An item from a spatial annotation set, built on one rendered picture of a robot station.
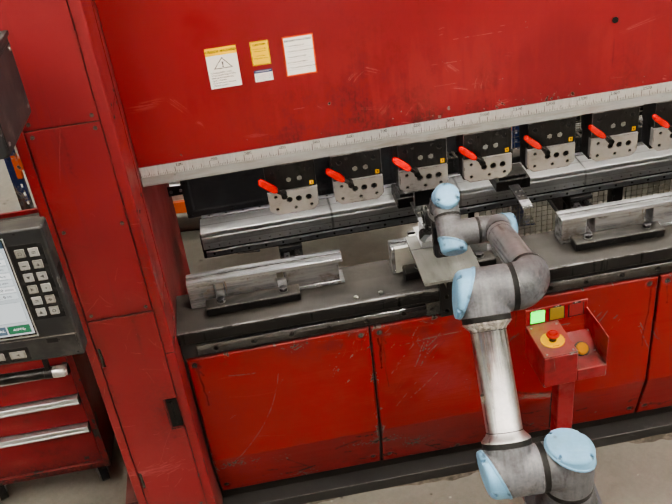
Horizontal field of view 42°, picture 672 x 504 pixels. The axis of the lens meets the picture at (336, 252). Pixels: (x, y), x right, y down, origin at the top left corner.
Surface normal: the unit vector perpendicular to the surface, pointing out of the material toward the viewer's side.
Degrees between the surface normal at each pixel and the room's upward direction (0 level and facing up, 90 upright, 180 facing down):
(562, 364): 90
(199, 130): 90
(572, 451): 8
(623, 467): 0
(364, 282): 0
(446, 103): 90
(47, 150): 90
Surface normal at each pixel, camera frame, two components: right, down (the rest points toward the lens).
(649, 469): -0.11, -0.83
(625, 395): 0.17, 0.71
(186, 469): 0.15, 0.54
